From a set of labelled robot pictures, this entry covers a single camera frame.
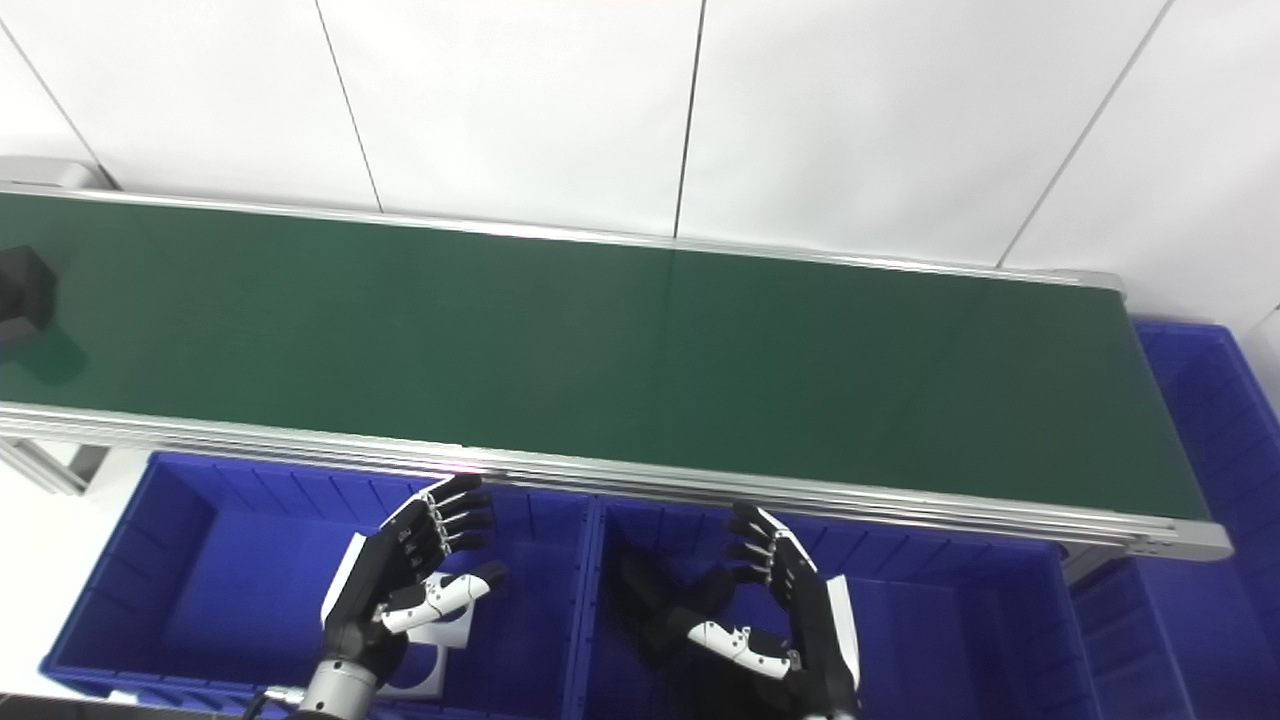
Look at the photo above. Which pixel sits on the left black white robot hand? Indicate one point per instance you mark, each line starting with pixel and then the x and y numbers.
pixel 385 585

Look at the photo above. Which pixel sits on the white box in bin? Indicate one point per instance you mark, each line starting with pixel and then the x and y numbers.
pixel 440 650

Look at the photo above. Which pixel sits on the aluminium conveyor leg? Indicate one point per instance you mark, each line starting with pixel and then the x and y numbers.
pixel 50 465
pixel 1090 562

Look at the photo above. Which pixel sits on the blue bin holding black parts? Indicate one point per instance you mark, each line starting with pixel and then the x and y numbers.
pixel 950 640

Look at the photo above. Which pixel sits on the grey conveyor end housing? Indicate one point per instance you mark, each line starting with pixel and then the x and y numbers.
pixel 50 172

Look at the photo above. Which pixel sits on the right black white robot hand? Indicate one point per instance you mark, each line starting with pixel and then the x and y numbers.
pixel 815 630

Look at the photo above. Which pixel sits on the black object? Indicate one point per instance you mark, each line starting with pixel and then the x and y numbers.
pixel 660 605

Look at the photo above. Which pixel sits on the green conveyor belt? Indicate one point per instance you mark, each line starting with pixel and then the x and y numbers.
pixel 600 350

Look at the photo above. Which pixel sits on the black cylinder-on-block part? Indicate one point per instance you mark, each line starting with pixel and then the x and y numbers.
pixel 25 290

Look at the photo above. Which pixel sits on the blue plastic bin with label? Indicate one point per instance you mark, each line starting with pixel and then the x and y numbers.
pixel 240 580

